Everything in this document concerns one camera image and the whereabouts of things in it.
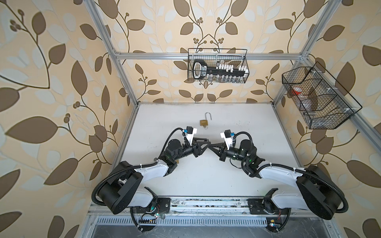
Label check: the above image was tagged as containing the back wire basket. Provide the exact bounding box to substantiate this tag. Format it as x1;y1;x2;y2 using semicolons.
187;48;250;84

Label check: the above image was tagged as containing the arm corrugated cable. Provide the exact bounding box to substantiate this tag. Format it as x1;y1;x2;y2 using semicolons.
91;127;185;206
233;131;349;214

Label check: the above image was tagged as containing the wire basket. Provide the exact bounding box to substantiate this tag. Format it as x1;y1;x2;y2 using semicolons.
187;48;250;84
282;61;363;130

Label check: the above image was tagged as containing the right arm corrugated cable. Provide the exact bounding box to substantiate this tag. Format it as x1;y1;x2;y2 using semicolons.
233;131;349;214

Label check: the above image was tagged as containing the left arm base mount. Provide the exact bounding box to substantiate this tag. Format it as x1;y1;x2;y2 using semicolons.
133;197;171;214

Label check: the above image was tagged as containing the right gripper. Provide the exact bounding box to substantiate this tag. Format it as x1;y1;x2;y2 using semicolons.
208;142;248;164

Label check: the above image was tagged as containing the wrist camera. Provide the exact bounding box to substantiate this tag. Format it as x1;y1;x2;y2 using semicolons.
220;130;236;150
183;126;197;146

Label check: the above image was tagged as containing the black socket set holder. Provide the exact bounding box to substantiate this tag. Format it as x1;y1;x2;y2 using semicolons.
190;59;250;79

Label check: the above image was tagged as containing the right wire basket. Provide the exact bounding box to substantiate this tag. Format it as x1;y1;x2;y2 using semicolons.
282;61;363;130

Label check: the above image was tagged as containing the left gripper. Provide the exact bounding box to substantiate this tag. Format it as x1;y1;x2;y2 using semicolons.
172;137;210;163

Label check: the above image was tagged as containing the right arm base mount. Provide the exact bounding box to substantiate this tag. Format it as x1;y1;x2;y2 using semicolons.
247;198;283;216

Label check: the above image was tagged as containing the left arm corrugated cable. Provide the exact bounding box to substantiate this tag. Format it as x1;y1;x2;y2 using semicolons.
91;127;185;206

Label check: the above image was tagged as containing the large brass padlock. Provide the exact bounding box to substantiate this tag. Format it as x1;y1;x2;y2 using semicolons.
199;112;212;127

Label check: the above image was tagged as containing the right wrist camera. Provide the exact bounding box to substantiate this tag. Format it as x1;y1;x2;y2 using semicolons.
220;130;236;150

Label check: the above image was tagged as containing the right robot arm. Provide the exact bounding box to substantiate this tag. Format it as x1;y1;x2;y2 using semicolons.
210;139;349;220

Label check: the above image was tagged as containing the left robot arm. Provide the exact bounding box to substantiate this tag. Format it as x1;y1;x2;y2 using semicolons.
91;138;211;215

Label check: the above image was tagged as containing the red capped jar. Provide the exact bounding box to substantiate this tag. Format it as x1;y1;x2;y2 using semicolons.
290;87;303;96

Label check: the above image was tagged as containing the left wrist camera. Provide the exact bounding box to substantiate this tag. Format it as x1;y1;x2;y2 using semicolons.
183;126;197;146

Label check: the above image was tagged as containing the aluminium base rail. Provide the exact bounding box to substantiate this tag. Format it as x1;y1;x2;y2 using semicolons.
86;196;334;216

